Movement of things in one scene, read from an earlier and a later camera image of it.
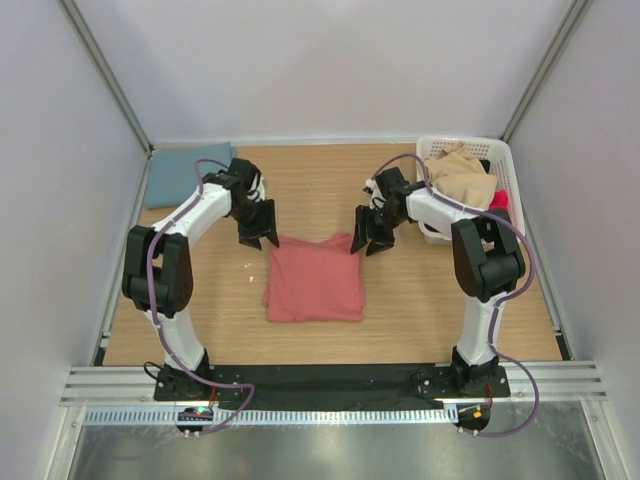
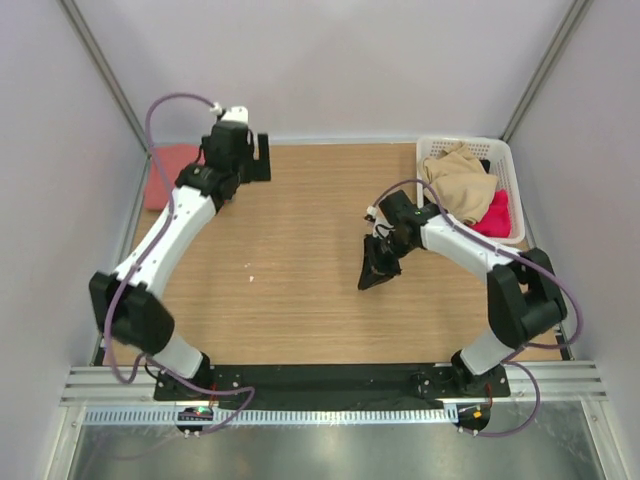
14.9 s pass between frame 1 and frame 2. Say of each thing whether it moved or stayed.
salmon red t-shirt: moved
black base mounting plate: stayed
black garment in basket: stayed
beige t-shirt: stayed
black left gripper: moved
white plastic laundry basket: stayed
